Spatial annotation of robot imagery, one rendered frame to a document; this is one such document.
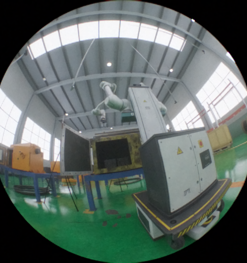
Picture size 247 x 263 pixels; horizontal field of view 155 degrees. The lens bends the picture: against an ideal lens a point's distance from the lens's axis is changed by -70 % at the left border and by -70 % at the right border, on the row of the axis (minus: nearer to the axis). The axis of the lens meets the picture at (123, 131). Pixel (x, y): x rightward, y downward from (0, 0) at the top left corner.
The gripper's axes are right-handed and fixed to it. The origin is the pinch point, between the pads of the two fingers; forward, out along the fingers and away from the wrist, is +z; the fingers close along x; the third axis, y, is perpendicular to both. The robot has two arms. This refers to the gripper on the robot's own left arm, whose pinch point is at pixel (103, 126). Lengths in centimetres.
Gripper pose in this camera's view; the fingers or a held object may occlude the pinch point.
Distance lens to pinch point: 176.3
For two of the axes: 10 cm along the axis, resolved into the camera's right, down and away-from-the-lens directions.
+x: 8.2, 0.9, 5.7
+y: 5.5, -4.0, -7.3
